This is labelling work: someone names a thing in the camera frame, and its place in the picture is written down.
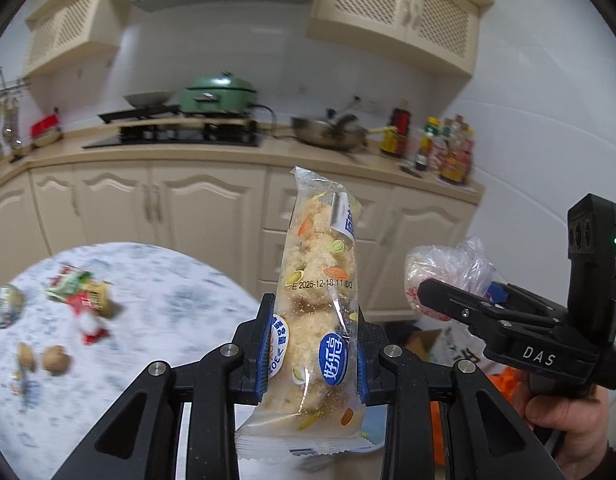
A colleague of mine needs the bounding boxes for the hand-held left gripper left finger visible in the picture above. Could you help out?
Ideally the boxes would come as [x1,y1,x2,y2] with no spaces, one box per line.
[50,292,279,480]

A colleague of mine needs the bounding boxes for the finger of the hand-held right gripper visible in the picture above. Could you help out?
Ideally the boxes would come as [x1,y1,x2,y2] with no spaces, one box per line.
[485,281,569,319]
[418,279,564,337]

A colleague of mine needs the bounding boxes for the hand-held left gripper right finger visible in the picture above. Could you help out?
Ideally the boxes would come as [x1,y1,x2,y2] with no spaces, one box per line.
[355,310,551,480]

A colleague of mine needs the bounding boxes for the red-printed plastic-wrapped ball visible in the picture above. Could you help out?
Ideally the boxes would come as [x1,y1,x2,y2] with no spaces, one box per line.
[404,239,496,322]

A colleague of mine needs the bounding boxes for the printed cardboard box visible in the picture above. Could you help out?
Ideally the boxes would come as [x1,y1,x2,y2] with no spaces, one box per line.
[403,327,493,386]

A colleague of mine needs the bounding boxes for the clear floss cake packet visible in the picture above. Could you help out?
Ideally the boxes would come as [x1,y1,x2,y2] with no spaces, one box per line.
[234,166,375,462]

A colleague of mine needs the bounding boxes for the red snack packet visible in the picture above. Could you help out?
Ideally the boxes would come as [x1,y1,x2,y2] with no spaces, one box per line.
[79,309,113,346]

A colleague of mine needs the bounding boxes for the colourful snack packets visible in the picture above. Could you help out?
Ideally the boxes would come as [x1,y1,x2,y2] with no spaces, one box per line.
[44,265,116,320]

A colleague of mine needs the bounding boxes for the person's right hand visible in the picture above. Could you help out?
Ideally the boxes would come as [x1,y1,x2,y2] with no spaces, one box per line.
[512,385,611,472]

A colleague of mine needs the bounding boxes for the floral white blue tablecloth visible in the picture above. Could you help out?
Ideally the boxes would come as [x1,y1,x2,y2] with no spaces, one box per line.
[0,241,269,480]

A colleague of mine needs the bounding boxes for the group of condiment bottles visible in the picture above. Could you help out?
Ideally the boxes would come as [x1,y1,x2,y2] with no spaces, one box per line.
[440,125,474,186]

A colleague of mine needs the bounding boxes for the yellow cap sauce bottle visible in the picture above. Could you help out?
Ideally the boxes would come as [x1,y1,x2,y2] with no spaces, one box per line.
[415,117,439,171]

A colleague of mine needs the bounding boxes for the cream base cabinets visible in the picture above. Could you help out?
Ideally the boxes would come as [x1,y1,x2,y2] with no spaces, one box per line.
[0,162,481,321]

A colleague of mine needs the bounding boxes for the large dark sauce bottle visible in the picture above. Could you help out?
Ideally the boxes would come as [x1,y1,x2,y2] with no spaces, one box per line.
[380,107,411,158]

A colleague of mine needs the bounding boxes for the steel wok with lid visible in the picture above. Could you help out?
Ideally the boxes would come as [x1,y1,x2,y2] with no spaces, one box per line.
[292,107,389,152]

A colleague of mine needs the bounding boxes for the brown walnut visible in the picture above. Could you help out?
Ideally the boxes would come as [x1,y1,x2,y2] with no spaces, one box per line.
[41,344,71,376]
[16,342,37,373]

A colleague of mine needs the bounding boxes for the black gas stove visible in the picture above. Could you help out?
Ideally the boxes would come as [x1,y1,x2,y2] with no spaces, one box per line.
[83,125,263,150]

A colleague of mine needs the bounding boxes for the blue snack packet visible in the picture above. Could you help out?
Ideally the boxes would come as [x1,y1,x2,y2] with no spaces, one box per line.
[10,372,41,398]

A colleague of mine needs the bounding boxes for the yellow green snack packet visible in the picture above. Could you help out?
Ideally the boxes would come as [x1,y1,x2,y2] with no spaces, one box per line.
[0,284,28,330]

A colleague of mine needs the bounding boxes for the green electric pot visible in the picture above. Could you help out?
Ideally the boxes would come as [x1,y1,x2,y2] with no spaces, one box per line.
[180,71,259,116]

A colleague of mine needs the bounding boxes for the black induction cooker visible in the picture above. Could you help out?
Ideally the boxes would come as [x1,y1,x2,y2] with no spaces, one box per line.
[98,104,181,125]

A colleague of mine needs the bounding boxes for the grey shallow bowl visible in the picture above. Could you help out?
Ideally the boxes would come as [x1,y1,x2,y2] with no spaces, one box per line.
[123,89,176,108]

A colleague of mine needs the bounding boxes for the cream lattice door cabinet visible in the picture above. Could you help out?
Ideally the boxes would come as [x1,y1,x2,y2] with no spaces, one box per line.
[308,0,496,78]
[23,0,131,78]

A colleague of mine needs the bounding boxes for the red container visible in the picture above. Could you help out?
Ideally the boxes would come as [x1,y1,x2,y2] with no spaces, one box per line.
[30,115,61,139]

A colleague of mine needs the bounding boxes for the metal ladle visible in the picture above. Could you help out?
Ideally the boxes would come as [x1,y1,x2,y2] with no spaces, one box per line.
[10,100,25,156]

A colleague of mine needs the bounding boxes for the black power cable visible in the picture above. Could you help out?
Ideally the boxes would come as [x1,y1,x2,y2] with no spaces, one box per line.
[253,102,295,134]

